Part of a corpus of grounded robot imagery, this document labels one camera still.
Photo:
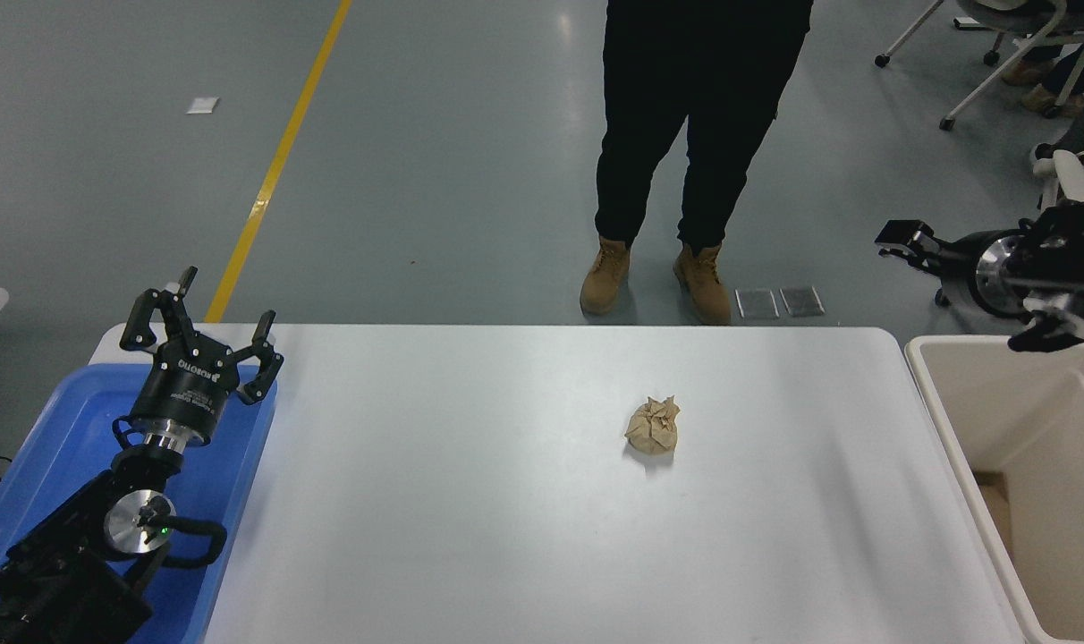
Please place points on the blue plastic tray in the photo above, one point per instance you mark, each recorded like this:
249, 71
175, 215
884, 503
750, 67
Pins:
68, 420

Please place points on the crumpled tan paper ball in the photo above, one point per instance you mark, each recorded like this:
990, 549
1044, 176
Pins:
652, 426

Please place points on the grey metal floor plate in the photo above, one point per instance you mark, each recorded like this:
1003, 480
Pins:
757, 303
801, 300

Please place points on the large pale plastic bin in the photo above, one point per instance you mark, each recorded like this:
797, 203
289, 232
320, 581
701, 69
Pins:
1025, 420

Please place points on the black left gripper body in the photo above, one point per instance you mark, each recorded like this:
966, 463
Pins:
190, 385

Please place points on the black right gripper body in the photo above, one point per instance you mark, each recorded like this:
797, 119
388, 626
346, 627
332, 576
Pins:
961, 268

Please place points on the white wheeled office chair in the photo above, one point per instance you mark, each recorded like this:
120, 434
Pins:
881, 61

